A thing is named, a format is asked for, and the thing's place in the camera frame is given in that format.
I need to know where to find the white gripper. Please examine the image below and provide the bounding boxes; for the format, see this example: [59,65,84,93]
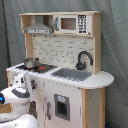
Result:
[13,73,31,90]

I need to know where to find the white toy microwave door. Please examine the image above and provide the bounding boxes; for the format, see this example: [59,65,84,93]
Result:
[54,15,92,34]

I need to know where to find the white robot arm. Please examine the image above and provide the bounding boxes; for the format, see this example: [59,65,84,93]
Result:
[0,73,39,128]

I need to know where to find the wooden toy kitchen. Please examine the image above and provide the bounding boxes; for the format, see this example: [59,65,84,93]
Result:
[5,10,115,128]

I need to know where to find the right red stove knob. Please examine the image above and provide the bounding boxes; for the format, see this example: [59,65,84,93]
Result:
[31,81,37,89]

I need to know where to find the white oven door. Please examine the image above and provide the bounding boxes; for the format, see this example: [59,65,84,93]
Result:
[29,80,44,127]

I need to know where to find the silver toy pot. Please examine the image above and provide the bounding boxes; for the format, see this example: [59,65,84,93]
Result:
[24,58,39,68]

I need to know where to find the black toy stovetop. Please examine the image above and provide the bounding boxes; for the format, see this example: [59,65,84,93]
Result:
[18,64,55,73]

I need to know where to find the white cupboard door with dispenser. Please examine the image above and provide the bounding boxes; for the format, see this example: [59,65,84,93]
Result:
[45,81,82,128]

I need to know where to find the grey toy sink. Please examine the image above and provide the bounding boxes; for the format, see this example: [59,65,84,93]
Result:
[52,68,92,81]

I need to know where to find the grey range hood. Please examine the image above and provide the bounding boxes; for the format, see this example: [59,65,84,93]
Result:
[24,15,52,34]

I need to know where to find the black toy faucet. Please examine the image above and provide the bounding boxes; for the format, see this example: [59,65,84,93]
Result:
[76,51,93,70]

